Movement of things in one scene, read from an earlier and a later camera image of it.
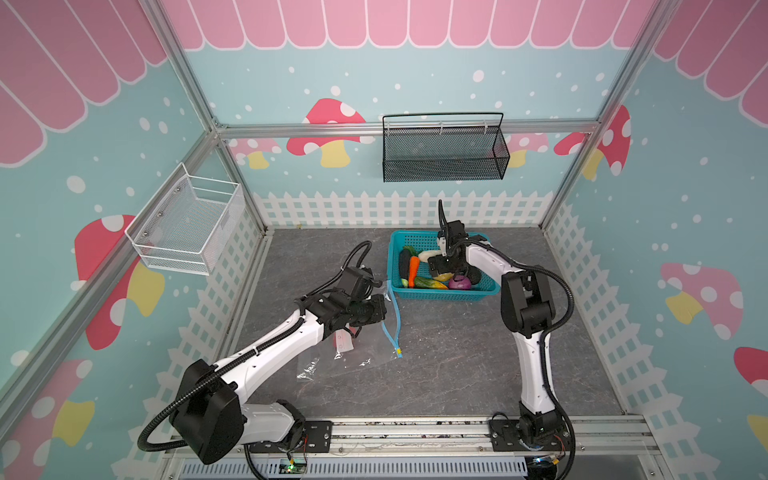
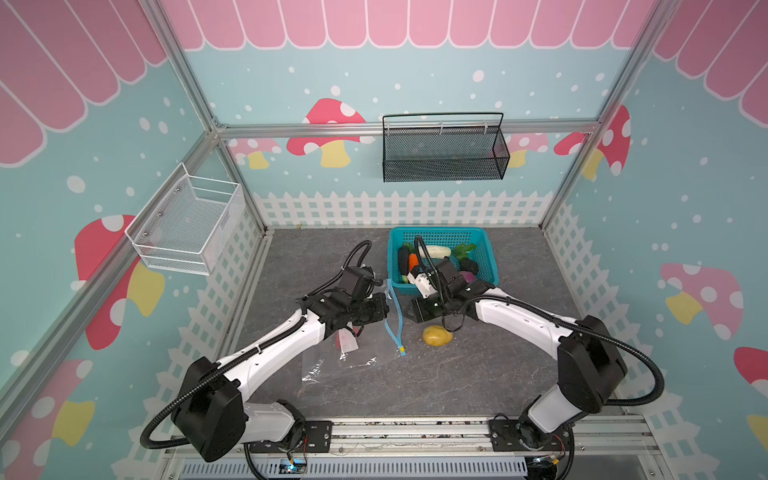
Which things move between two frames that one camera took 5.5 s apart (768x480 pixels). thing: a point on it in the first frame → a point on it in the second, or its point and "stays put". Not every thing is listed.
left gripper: x=379 y=310 stays put
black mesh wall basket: x=448 y=146 stays put
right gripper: x=447 y=241 → x=417 y=303
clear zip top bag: x=377 y=342 stays put
